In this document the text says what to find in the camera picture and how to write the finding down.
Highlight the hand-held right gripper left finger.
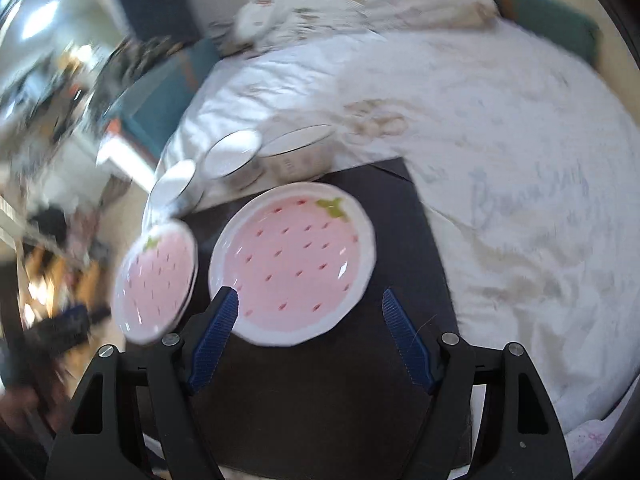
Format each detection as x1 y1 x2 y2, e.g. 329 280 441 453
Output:
45 286 241 480

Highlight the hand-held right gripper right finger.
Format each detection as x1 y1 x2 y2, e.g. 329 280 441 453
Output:
381 287 575 480

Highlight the small pink strawberry plate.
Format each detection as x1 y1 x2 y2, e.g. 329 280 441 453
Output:
110 222 200 346

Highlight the large pink strawberry plate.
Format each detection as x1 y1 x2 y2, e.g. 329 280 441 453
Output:
207 182 377 348

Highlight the small white bowl dark rim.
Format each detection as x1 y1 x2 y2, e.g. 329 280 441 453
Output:
149 159 205 216

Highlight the medium white bowl dark rim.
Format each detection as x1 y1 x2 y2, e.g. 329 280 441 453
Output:
201 129 263 181

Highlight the large white bowl dark rim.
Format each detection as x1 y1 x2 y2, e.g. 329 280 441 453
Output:
260 124 337 181

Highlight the black mat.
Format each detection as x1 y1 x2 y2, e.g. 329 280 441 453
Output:
142 156 475 471

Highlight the white flat box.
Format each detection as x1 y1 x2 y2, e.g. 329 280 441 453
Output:
97 135 156 186

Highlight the pink patterned sheet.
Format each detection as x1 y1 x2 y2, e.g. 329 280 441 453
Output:
570 417 617 476

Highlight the white printed blanket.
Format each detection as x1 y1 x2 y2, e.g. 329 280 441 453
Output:
150 0 640 476

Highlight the teal folded blanket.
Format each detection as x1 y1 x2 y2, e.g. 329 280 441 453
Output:
102 40 221 161

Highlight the camouflage cloth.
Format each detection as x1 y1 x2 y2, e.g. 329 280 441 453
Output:
92 35 176 106

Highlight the teal cushion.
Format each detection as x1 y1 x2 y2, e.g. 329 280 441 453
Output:
475 0 601 68

